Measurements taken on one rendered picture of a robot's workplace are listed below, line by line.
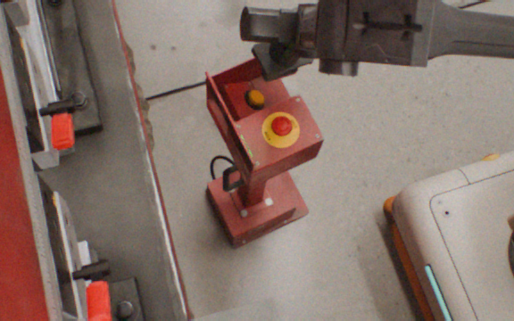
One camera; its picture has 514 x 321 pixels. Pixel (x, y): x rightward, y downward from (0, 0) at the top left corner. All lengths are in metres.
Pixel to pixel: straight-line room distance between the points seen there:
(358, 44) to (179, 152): 1.46
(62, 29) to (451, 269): 1.11
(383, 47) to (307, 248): 1.42
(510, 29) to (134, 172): 0.68
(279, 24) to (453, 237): 0.92
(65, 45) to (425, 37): 0.75
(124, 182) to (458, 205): 0.99
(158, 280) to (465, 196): 0.99
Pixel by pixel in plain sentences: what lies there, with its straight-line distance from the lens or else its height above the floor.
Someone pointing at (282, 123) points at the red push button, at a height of 0.81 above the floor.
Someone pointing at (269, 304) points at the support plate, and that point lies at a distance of 1.08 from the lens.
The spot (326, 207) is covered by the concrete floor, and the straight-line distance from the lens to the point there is 2.16.
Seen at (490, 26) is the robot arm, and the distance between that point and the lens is 0.83.
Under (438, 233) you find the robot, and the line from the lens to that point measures 1.92.
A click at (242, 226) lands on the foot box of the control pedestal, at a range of 2.00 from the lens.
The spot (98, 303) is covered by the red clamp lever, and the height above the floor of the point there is 1.30.
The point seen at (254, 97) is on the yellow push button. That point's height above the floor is 0.73.
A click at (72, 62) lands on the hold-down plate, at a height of 0.91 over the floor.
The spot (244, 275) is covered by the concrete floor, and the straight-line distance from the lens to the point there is 2.10.
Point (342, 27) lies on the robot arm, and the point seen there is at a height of 1.40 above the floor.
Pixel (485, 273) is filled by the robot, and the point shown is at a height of 0.28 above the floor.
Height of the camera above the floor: 2.07
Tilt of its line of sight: 73 degrees down
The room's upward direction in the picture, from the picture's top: 11 degrees clockwise
